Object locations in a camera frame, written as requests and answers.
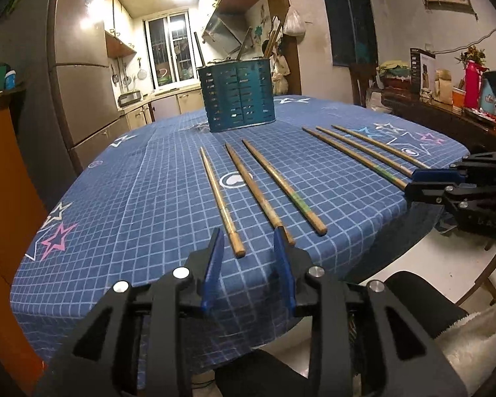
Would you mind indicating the kitchen window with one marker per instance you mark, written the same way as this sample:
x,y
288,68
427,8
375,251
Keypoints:
x,y
170,49

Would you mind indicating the dark wooden chopstick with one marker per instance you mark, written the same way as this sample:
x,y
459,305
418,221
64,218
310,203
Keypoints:
x,y
200,53

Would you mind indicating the black product box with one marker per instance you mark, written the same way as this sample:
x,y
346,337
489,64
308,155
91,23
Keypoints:
x,y
422,70

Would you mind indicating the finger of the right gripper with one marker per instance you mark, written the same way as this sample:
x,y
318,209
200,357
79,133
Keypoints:
x,y
428,192
437,175

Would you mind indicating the white fleece sleeve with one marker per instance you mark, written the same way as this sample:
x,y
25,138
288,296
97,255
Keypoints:
x,y
470,347

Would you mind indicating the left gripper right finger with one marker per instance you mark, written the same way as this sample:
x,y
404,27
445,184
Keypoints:
x,y
292,265

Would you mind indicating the silver refrigerator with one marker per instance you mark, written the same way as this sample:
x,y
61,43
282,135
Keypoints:
x,y
69,115

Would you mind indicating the orange wooden cabinet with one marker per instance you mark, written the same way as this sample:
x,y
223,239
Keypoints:
x,y
21,212

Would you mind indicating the dark wooden sideboard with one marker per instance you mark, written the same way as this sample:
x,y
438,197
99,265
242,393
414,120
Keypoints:
x,y
477,138

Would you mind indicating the white plastic bag hanging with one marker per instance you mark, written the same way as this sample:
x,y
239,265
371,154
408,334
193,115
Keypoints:
x,y
294,26

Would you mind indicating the dark wooden chair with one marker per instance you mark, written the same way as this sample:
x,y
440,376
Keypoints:
x,y
363,81

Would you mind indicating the blue grid star tablecloth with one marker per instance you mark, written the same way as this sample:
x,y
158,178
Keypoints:
x,y
145,203

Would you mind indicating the range hood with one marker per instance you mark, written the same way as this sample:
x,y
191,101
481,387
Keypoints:
x,y
225,33

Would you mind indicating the red thermos bottle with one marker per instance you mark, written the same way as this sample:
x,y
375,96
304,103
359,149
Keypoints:
x,y
473,80

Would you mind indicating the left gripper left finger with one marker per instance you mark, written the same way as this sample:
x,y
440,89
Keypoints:
x,y
204,266

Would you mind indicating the teal perforated utensil holder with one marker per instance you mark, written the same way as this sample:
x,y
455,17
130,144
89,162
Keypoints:
x,y
237,94

